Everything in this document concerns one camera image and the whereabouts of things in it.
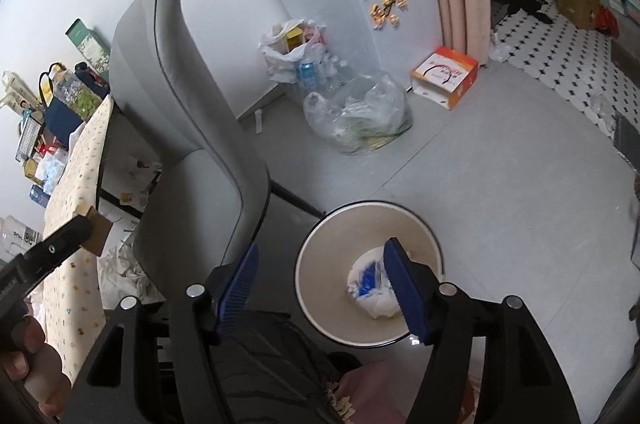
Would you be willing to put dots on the orange white cardboard box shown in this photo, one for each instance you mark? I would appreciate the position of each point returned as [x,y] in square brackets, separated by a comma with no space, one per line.
[445,77]

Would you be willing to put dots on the red bag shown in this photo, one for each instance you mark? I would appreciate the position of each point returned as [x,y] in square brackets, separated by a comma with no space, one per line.
[607,20]

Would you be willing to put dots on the blue white tissue box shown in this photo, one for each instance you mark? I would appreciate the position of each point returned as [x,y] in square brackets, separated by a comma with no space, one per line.
[52,171]

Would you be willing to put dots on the white round bin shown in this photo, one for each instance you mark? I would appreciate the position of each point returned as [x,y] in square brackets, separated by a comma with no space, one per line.
[325,264]

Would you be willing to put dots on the yellow figure magnets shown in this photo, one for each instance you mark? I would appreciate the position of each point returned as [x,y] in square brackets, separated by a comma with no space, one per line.
[387,7]

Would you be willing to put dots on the black cloth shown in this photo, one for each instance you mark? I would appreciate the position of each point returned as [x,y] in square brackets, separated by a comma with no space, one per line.
[527,7]

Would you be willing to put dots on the white paper pile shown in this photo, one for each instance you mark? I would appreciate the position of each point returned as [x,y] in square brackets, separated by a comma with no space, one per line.
[122,269]

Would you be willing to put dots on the grey upholstered chair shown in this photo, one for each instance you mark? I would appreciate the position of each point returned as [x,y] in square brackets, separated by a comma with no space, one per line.
[185,114]

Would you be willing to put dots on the white tissue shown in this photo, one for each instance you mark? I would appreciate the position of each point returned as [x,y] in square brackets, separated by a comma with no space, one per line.
[380,309]

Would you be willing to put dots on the small red bottle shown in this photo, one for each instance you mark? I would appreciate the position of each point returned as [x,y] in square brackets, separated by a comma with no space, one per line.
[48,149]

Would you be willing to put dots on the tall green box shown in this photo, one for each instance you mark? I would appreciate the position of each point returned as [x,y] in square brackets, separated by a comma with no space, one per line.
[90,44]

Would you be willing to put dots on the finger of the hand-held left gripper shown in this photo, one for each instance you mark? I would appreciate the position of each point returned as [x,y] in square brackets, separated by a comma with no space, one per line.
[55,246]

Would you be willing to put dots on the white printed paper bag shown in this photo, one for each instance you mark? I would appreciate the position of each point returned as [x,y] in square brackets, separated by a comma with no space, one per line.
[17,92]

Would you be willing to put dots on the white bag of bottles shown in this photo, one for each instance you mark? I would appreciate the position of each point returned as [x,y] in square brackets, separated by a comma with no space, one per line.
[285,54]

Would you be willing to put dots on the navy lunch bag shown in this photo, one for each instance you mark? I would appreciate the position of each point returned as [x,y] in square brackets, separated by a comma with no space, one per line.
[62,114]

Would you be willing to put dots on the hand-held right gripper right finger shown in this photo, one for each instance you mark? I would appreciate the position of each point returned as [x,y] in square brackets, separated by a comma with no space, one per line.
[407,294]

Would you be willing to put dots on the clear plastic bag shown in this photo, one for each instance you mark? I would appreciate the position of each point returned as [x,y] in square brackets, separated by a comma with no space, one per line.
[360,114]

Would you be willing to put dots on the person's black trouser leg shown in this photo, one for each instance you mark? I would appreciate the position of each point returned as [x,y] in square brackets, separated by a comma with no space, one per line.
[270,369]

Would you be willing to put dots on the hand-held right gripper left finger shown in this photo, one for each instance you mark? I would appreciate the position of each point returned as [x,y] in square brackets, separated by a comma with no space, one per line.
[235,299]

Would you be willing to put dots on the clear bottle with flowers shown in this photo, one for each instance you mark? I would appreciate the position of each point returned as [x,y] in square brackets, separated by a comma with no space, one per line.
[82,97]

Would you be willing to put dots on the small white carton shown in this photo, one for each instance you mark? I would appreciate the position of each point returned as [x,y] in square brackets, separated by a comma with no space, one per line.
[260,122]

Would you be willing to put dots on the floral tablecloth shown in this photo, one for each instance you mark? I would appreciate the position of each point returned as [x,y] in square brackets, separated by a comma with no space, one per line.
[70,184]

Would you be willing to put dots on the person's left hand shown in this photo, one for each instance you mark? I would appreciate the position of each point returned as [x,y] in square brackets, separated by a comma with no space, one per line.
[47,379]

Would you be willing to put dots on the brown cardboard piece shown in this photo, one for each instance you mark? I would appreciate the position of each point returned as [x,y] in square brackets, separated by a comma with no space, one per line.
[98,231]

